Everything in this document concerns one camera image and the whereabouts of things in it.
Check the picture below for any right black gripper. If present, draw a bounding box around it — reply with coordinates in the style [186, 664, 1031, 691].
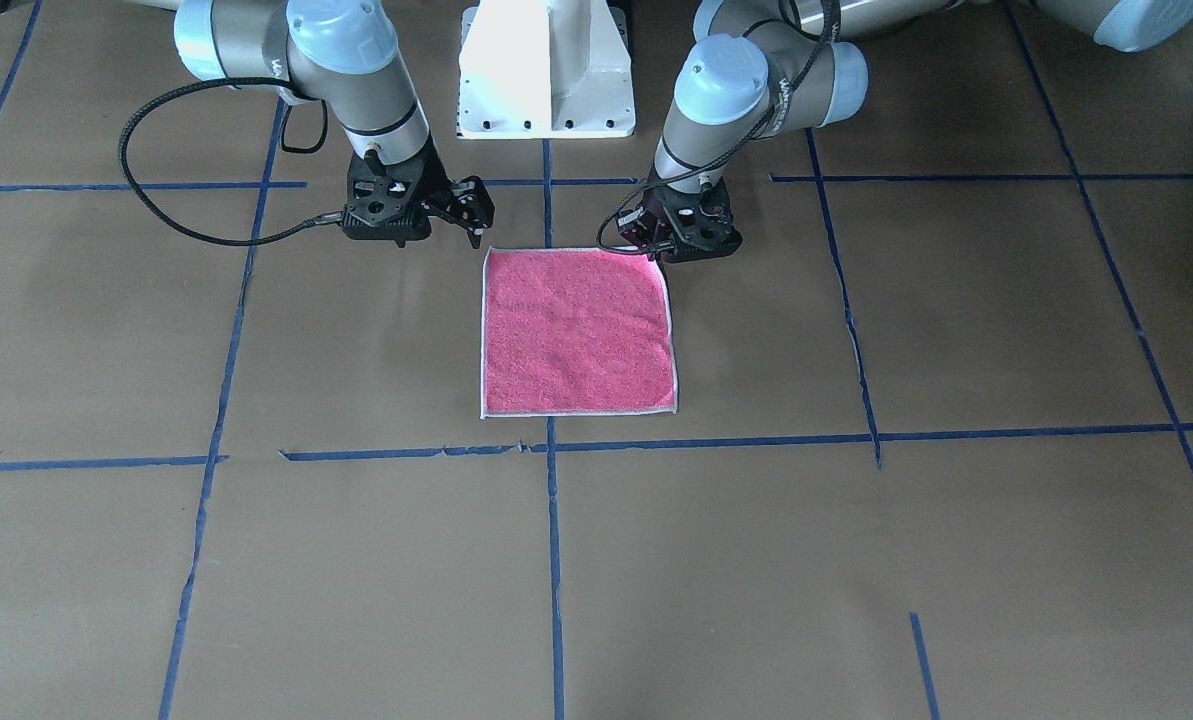
[341, 150, 495, 249]

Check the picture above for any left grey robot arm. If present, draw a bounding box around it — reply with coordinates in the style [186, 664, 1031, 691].
[595, 1, 954, 263]

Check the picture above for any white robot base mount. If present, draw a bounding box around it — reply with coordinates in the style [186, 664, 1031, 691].
[456, 1, 637, 139]

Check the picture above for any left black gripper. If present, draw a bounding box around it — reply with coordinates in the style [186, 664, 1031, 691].
[618, 179, 743, 263]

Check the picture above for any pink towel white edge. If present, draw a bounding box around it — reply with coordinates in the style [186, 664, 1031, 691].
[480, 249, 679, 418]

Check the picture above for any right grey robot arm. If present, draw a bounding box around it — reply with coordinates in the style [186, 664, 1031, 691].
[174, 1, 494, 249]

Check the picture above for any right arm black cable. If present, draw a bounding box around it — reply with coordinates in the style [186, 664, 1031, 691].
[118, 77, 350, 248]

